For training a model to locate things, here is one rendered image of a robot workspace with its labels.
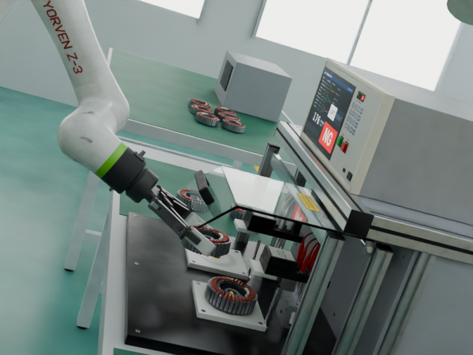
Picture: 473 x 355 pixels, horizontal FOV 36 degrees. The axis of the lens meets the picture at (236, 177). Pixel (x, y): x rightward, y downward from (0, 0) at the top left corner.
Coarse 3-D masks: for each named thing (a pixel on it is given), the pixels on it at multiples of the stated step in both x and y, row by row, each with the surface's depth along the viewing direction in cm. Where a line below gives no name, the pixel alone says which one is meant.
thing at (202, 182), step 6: (198, 174) 142; (204, 174) 144; (198, 180) 138; (204, 180) 137; (198, 186) 136; (204, 186) 134; (204, 192) 134; (210, 192) 135; (204, 198) 134; (210, 198) 134
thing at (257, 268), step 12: (264, 252) 157; (276, 252) 155; (288, 252) 157; (252, 264) 155; (264, 264) 154; (276, 264) 152; (288, 264) 153; (264, 276) 153; (276, 276) 153; (288, 276) 153; (300, 276) 154; (300, 288) 158; (300, 300) 156
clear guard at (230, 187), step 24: (216, 168) 151; (192, 192) 145; (216, 192) 139; (240, 192) 137; (264, 192) 142; (288, 192) 147; (312, 192) 153; (216, 216) 129; (288, 216) 132; (312, 216) 136
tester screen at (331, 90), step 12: (324, 72) 176; (324, 84) 173; (336, 84) 165; (324, 96) 171; (336, 96) 162; (348, 96) 155; (312, 108) 178; (324, 108) 168; (312, 120) 176; (324, 120) 166; (312, 132) 173
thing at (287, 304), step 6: (282, 294) 161; (288, 294) 160; (282, 300) 160; (288, 300) 157; (294, 300) 158; (282, 306) 159; (288, 306) 156; (294, 306) 155; (276, 312) 162; (282, 312) 158; (288, 312) 156; (282, 318) 157; (288, 318) 156; (282, 324) 156; (288, 324) 156
